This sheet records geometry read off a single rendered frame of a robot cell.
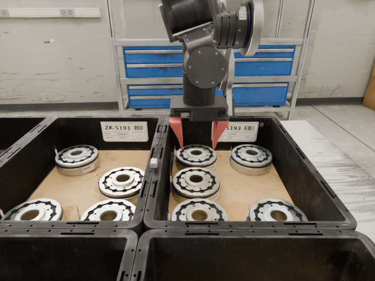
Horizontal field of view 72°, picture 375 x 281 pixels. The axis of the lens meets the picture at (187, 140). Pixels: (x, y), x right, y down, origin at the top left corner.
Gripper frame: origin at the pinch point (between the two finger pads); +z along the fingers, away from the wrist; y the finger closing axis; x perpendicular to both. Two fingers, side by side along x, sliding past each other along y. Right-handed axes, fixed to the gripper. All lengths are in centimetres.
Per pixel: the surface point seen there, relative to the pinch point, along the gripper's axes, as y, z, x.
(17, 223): -25.8, 1.6, -18.9
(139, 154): -15.2, 11.7, 16.0
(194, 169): -0.5, 8.7, 3.9
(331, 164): 49, 25, 30
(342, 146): 148, 96, 166
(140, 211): -9.3, 1.7, -16.8
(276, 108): 88, 67, 190
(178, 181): -4.0, 8.8, -0.3
